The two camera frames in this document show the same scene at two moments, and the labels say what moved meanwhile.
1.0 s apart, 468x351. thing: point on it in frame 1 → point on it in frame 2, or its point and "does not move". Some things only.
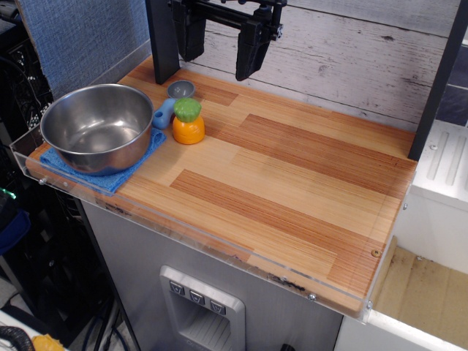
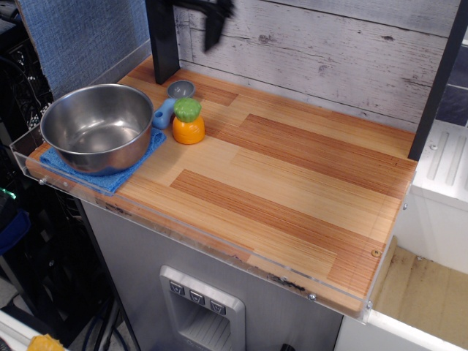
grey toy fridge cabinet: x=178 y=295 does not move
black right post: x=447 y=63 does not move
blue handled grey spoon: x=178 y=90 does not move
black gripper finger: x=191 y=29 → x=216 y=12
